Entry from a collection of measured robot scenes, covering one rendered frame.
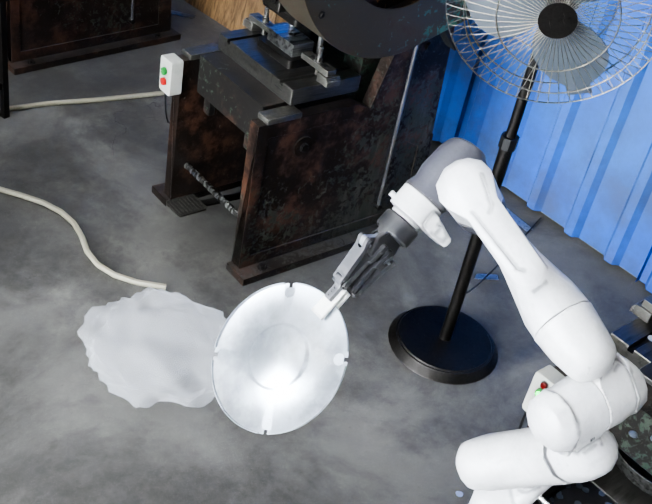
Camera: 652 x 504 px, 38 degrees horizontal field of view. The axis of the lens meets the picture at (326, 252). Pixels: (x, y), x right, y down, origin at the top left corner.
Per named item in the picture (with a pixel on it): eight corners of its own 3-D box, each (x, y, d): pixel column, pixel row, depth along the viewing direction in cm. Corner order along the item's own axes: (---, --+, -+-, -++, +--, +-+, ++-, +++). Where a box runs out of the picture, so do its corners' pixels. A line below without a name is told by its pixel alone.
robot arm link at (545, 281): (592, 309, 166) (492, 177, 179) (581, 282, 149) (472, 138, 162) (538, 345, 167) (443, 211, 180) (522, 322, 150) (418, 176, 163)
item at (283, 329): (335, 440, 167) (333, 439, 166) (200, 428, 181) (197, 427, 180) (359, 283, 176) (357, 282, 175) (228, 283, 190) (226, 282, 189)
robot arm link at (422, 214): (399, 175, 175) (379, 197, 175) (445, 211, 168) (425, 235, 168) (423, 203, 185) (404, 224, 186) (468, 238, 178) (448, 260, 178)
